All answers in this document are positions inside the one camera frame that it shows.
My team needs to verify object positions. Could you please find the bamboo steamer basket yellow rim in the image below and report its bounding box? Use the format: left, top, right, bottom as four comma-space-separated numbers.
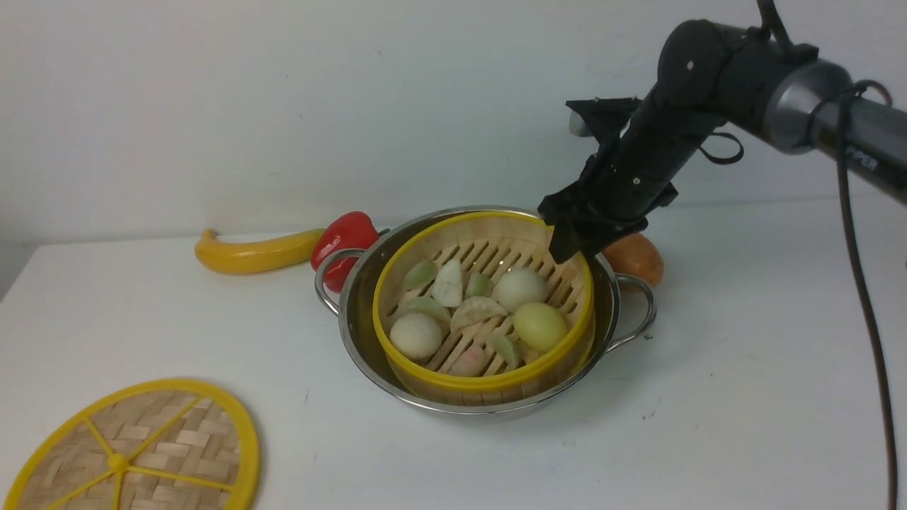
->
373, 217, 589, 390

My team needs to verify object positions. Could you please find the white dumpling upright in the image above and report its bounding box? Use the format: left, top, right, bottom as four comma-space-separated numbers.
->
431, 259, 464, 309

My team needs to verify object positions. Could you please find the stainless steel pot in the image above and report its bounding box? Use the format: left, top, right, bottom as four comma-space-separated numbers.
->
315, 206, 657, 421

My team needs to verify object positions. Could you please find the woven bamboo steamer lid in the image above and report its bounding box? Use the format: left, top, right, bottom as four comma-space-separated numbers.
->
4, 378, 261, 509

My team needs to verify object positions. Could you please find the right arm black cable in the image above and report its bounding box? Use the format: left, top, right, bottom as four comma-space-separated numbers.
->
698, 0, 899, 510

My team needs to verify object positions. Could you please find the red toy bell pepper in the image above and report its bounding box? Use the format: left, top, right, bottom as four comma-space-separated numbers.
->
310, 212, 379, 294

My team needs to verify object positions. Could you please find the yellow toy bun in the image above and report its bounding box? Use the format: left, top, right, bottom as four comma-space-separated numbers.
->
512, 302, 570, 353

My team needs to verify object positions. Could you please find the pink toy dumpling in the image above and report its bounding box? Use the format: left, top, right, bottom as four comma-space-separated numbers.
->
447, 344, 488, 378

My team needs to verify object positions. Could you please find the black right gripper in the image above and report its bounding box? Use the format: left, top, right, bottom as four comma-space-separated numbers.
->
538, 97, 670, 264

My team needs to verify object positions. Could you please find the yellow toy banana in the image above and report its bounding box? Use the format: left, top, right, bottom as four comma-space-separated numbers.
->
194, 229, 326, 276

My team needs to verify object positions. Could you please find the small green dumpling centre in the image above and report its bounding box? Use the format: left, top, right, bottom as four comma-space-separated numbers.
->
464, 272, 493, 298

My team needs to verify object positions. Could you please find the pale green dumpling top left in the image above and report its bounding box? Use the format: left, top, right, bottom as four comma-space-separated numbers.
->
402, 259, 438, 291

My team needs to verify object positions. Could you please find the cream dumpling centre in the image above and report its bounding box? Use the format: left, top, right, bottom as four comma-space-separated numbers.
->
450, 296, 509, 333

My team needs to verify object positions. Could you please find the white toy bun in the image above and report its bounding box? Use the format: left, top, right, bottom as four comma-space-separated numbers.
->
389, 312, 445, 362
492, 268, 548, 314

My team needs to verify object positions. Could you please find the green dumpling bottom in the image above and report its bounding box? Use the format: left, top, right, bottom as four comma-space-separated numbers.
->
485, 332, 521, 369

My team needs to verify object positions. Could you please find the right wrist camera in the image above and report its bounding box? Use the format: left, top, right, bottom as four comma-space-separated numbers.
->
565, 97, 642, 145

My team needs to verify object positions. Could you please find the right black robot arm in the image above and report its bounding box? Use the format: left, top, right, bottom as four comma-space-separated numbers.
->
538, 20, 906, 264

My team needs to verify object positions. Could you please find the white toy bun lower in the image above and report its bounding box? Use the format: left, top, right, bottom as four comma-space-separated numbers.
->
389, 312, 445, 362

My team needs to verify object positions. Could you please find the white toy bun upper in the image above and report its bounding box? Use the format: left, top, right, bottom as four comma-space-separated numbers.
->
492, 268, 548, 314

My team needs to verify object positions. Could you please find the brown toy potato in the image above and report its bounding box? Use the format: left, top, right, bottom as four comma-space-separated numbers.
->
602, 233, 666, 288

